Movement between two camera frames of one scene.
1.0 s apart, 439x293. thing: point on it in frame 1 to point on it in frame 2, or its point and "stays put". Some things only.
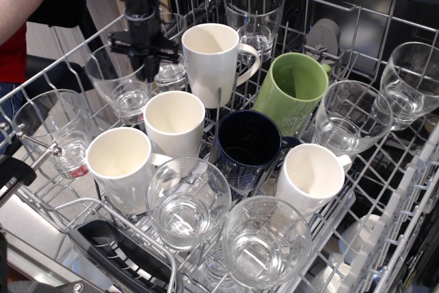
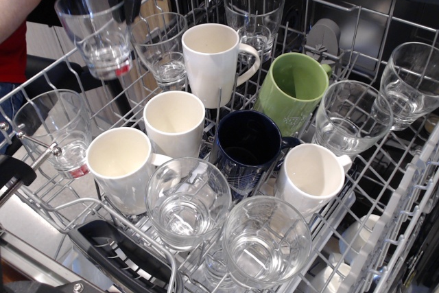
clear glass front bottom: x=265 y=241 stays put
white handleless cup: x=175 y=121 stays put
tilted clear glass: x=171 y=76 stays put
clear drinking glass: x=125 y=85 to x=105 y=40
